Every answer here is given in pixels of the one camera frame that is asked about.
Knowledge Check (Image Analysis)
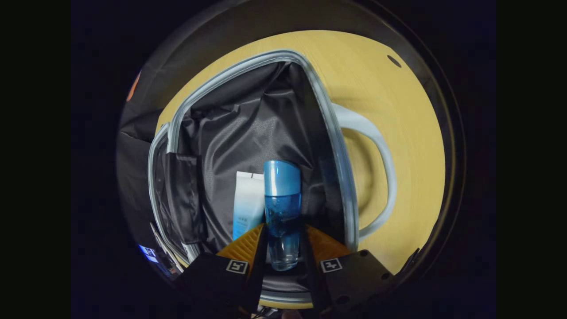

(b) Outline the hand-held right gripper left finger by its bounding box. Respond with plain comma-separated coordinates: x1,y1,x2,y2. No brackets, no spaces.
177,223,269,318

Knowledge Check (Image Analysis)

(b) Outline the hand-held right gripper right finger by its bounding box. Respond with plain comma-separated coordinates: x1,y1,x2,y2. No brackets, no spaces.
301,224,395,314

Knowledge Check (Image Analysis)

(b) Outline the clear blue bottle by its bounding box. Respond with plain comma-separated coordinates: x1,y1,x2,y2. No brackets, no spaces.
263,160,303,272

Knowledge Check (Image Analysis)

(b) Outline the white and blue tube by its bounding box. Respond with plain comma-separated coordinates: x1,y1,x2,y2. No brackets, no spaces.
233,171,265,242

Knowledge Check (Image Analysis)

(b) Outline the light blue suitcase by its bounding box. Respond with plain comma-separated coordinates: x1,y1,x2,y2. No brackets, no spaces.
148,49,397,311

